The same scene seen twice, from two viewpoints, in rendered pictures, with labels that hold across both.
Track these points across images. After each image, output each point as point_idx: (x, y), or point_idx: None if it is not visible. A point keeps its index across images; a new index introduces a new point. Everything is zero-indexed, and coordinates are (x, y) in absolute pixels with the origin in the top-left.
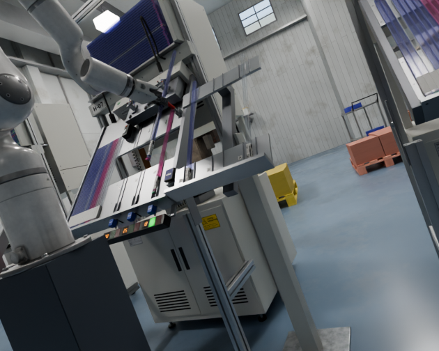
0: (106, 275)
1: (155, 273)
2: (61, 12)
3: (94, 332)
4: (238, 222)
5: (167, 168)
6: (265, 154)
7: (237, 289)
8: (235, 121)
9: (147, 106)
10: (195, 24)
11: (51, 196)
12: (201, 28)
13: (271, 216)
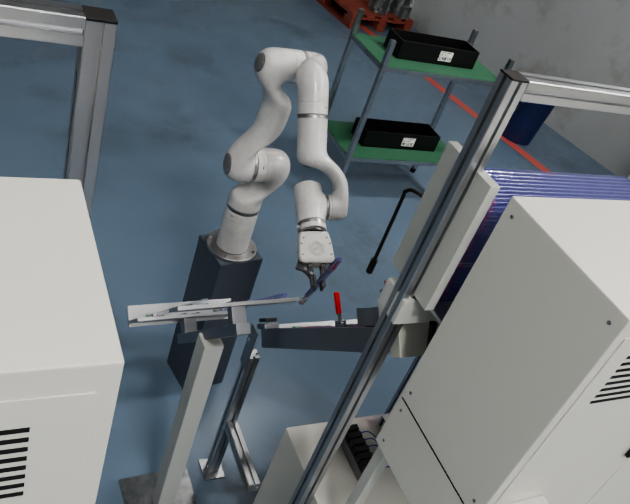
0: (210, 276)
1: None
2: (297, 134)
3: (195, 277)
4: (280, 474)
5: None
6: (127, 307)
7: (229, 441)
8: (211, 336)
9: None
10: (500, 302)
11: (226, 223)
12: (513, 327)
13: (181, 412)
